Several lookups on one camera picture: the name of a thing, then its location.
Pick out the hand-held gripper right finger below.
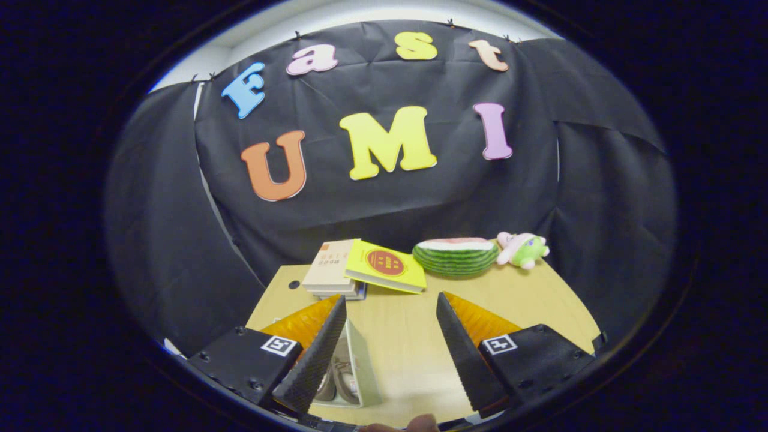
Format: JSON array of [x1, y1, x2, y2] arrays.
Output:
[[436, 292, 596, 419]]

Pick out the pink and green plush toy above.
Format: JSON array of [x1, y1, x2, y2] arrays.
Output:
[[497, 232, 550, 270]]

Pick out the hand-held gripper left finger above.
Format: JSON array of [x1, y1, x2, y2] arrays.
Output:
[[188, 294, 348, 415]]

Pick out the beige fabric storage box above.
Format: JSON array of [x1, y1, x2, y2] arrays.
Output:
[[273, 318, 383, 409]]

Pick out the yellow book with red circle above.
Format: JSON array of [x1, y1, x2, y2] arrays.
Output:
[[344, 239, 427, 295]]

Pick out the watermelon slice plush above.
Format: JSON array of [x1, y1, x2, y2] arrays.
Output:
[[412, 238, 499, 277]]

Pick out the beige book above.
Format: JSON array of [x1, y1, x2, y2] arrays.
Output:
[[302, 239, 361, 293]]

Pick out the brown fuzzy slipper shoe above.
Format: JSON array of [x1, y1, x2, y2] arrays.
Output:
[[313, 354, 338, 403], [331, 342, 362, 405]]

